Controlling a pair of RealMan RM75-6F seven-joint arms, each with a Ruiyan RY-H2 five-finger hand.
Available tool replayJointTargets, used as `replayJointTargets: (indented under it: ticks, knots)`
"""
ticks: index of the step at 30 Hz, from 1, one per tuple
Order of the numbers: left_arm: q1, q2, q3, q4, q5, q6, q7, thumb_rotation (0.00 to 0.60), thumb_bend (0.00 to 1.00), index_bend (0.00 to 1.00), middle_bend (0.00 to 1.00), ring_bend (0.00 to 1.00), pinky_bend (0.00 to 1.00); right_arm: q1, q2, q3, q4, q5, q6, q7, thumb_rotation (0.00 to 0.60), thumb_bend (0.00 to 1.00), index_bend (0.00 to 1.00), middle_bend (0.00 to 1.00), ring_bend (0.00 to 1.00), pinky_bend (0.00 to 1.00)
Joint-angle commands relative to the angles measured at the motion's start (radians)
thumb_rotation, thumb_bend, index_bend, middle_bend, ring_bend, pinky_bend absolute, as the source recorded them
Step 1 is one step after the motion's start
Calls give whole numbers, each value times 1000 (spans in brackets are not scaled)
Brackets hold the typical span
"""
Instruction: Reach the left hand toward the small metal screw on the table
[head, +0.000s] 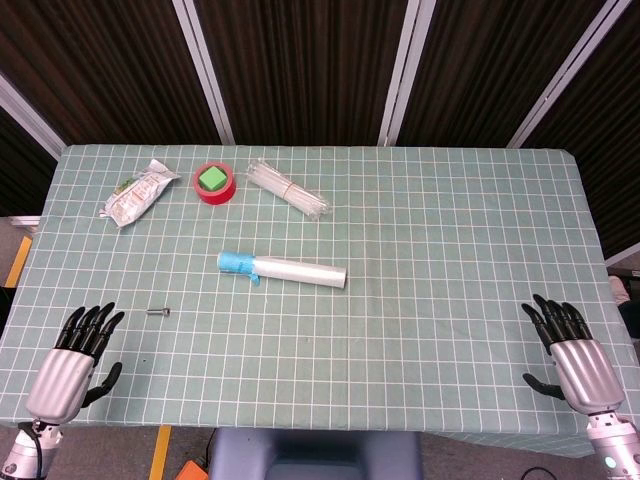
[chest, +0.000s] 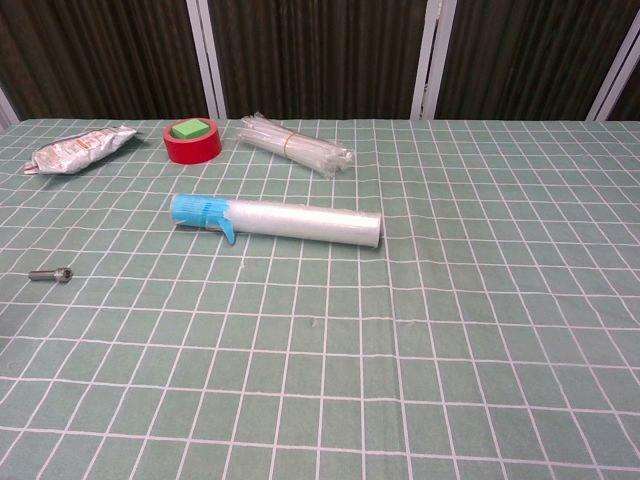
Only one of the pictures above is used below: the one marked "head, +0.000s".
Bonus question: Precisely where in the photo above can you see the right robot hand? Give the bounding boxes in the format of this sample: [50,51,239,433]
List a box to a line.
[521,293,626,416]

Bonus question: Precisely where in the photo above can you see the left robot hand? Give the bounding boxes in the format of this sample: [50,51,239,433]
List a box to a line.
[25,301,126,425]

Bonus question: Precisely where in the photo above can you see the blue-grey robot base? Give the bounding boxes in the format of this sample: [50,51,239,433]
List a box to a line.
[207,428,424,480]

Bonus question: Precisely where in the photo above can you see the yellow floor tape strip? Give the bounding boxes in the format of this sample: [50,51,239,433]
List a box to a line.
[4,236,33,289]

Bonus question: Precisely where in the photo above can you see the orange box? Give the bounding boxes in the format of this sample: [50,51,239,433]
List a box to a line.
[174,460,209,480]

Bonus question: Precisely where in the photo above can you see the white snack packet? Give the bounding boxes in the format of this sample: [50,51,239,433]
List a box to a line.
[98,158,182,229]

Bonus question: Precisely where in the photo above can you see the plastic bag roll blue band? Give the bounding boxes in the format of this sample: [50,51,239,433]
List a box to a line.
[216,251,348,291]

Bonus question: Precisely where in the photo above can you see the red tape roll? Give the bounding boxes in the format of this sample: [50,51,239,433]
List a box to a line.
[193,161,238,206]

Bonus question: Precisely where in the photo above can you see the green foam cube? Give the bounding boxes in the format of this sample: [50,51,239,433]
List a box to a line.
[197,165,227,192]

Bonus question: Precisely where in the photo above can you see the green checkered tablecloth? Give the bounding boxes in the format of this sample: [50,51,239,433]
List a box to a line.
[0,144,640,459]

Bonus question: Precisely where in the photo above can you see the bundle of clear straws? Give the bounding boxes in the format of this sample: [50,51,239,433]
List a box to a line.
[244,158,331,221]

